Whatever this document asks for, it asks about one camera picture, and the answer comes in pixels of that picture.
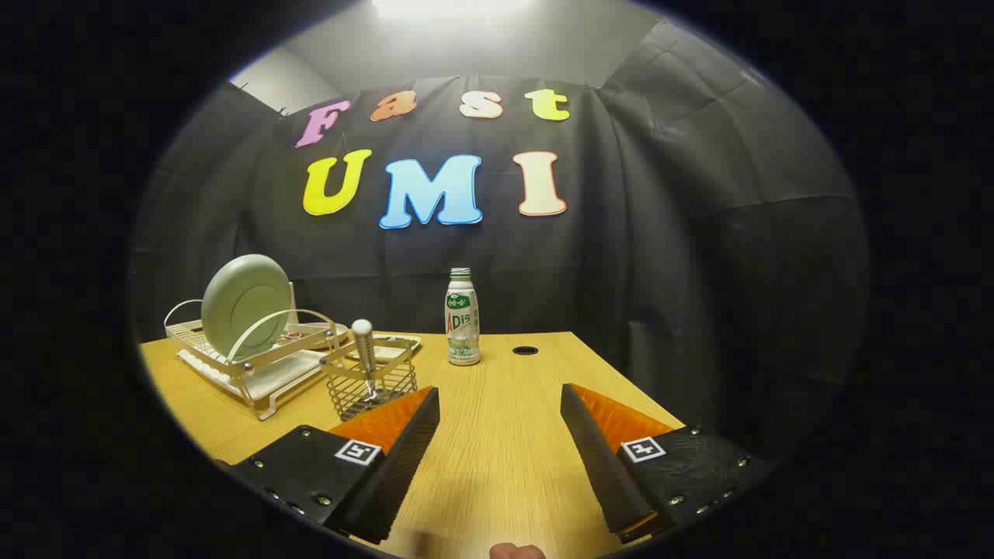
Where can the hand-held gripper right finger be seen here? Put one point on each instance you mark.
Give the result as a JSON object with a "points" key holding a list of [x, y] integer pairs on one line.
{"points": [[598, 466]]}

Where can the white drink bottle green label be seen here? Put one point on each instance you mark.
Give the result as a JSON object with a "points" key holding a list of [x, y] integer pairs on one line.
{"points": [[463, 326]]}

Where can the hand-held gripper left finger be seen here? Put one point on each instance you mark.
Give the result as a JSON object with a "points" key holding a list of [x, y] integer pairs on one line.
{"points": [[404, 466]]}

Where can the black backdrop cloth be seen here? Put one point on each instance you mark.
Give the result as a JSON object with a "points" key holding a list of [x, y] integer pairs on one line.
{"points": [[621, 272]]}

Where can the white sectioned tray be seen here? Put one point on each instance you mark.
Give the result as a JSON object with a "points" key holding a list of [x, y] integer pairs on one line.
{"points": [[396, 342]]}

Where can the pale green plate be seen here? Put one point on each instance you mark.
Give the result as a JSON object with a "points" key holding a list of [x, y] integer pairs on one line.
{"points": [[245, 303]]}

